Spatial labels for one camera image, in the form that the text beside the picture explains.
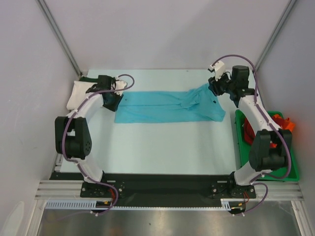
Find light blue t shirt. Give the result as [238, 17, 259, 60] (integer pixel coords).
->
[114, 84, 225, 124]

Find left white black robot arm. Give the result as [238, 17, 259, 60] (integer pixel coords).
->
[55, 75, 127, 197]

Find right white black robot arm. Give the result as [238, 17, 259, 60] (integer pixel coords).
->
[208, 61, 292, 197]

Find folded white t shirt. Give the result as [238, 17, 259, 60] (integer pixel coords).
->
[66, 81, 96, 111]

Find folded dark green t shirt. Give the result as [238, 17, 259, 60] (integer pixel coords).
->
[79, 76, 97, 83]

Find red t shirt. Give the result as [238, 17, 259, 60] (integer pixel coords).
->
[243, 118, 255, 145]

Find orange t shirt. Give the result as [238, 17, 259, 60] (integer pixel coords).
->
[269, 113, 296, 149]

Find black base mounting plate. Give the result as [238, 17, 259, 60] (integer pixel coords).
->
[49, 172, 258, 207]

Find green plastic tray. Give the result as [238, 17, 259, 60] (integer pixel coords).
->
[235, 110, 300, 182]

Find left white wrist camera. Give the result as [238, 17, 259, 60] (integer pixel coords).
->
[113, 80, 127, 96]

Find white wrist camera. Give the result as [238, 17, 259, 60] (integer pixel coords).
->
[208, 60, 226, 81]
[113, 80, 127, 96]

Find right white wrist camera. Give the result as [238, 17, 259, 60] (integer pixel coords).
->
[208, 60, 226, 81]

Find grey slotted cable duct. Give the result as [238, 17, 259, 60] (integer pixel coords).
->
[45, 200, 245, 211]

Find right aluminium corner post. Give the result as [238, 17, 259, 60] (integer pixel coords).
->
[255, 0, 299, 71]

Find aluminium corner post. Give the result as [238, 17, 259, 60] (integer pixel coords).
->
[255, 0, 299, 71]
[35, 0, 83, 77]

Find aluminium front frame rail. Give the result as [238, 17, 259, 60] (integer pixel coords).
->
[35, 180, 304, 201]

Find left aluminium corner post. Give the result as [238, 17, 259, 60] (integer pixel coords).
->
[35, 0, 83, 77]

